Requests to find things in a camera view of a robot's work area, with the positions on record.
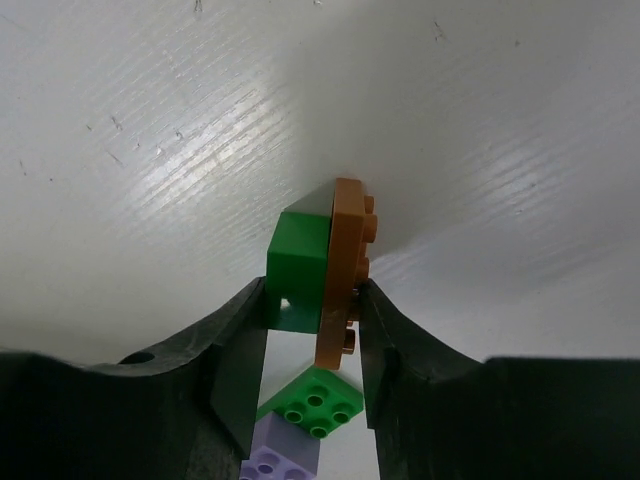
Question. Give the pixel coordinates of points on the green square lego plate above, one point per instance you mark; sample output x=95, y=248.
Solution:
x=317, y=400

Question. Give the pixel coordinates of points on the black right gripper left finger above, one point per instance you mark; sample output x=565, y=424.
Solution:
x=183, y=408

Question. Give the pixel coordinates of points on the lavender square lego brick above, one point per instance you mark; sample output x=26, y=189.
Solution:
x=281, y=450

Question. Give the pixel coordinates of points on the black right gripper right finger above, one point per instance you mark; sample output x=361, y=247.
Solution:
x=438, y=414

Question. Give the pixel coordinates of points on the green lego brick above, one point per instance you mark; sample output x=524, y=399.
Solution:
x=296, y=264

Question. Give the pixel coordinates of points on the tan round-corner lego plate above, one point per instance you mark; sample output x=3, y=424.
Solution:
x=353, y=227

